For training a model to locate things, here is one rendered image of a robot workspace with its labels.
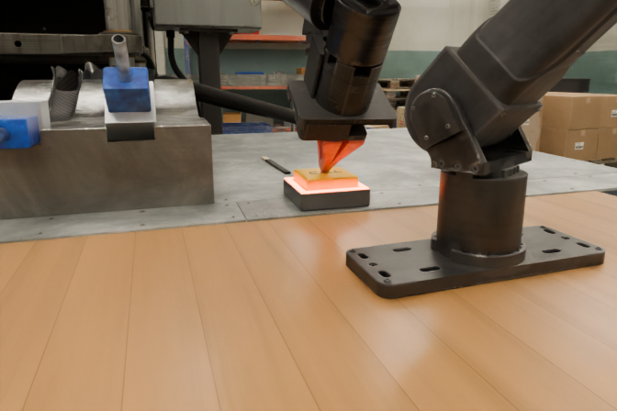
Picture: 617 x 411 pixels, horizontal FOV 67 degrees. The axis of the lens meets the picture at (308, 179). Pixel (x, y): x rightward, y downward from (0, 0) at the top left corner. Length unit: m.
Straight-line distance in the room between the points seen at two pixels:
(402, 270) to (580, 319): 0.11
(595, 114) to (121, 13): 4.48
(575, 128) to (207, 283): 4.71
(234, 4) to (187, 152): 0.93
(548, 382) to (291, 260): 0.20
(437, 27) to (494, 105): 7.91
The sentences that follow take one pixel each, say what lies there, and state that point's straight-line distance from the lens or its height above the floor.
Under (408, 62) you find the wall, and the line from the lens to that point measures 7.99.
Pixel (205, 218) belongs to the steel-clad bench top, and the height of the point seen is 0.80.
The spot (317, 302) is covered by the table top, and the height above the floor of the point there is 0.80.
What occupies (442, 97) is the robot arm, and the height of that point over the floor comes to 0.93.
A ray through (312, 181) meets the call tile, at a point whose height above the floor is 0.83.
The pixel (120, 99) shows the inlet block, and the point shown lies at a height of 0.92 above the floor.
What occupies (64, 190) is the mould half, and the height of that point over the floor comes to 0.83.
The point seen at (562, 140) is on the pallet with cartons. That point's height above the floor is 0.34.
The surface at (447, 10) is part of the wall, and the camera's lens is 8.34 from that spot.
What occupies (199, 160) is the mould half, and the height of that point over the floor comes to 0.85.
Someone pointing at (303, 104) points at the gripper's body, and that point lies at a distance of 0.46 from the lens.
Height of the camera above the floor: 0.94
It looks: 13 degrees down
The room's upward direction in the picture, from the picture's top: straight up
